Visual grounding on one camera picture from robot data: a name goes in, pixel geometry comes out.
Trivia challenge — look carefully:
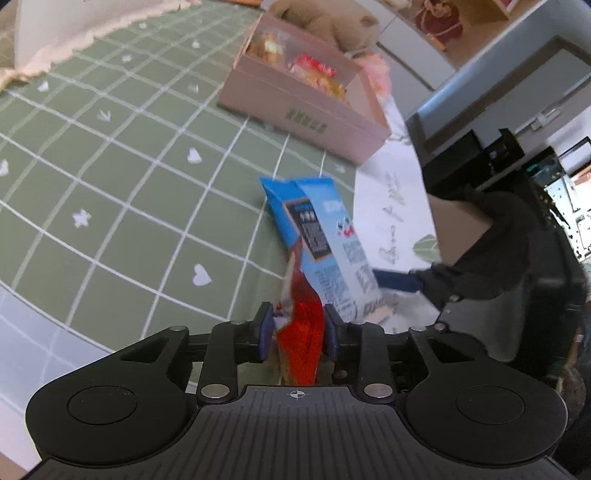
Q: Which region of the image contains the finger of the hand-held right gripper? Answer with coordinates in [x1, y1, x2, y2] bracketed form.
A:
[372, 264, 463, 309]

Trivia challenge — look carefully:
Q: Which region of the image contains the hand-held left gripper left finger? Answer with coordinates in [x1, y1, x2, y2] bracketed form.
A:
[119, 302, 276, 398]

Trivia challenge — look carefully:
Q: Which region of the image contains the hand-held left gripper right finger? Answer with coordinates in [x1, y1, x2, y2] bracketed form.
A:
[324, 304, 472, 398]

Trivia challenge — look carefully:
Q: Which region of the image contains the small red snack packet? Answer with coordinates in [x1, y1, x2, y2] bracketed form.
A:
[274, 258, 326, 386]

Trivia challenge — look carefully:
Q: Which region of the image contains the blue snack packet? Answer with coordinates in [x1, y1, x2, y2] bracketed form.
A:
[259, 176, 386, 324]

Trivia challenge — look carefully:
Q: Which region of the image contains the pink cardboard box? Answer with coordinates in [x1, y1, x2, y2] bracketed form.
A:
[217, 13, 393, 166]

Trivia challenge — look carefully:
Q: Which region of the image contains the yellow cartoon snack packet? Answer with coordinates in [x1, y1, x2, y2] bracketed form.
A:
[309, 74, 349, 102]

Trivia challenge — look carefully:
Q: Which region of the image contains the red barcode snack packet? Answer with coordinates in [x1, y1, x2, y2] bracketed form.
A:
[290, 53, 337, 79]

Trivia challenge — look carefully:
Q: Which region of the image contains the clear packet of brown biscuits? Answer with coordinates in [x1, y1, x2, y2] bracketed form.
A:
[247, 30, 284, 63]

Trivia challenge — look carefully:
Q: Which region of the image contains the computer monitor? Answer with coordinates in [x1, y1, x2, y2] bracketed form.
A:
[545, 138, 591, 259]

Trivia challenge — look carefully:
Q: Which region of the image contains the green checked tablecloth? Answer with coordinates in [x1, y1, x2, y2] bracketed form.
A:
[0, 0, 444, 462]

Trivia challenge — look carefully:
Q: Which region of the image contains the pink plush toy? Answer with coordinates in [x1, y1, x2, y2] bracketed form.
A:
[355, 53, 391, 99]

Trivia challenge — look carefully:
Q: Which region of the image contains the brown plush toy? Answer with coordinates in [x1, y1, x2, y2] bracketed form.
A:
[268, 0, 382, 54]

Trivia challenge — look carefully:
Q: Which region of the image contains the red drawstring pouch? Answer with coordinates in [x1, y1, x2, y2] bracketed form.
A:
[413, 0, 465, 49]

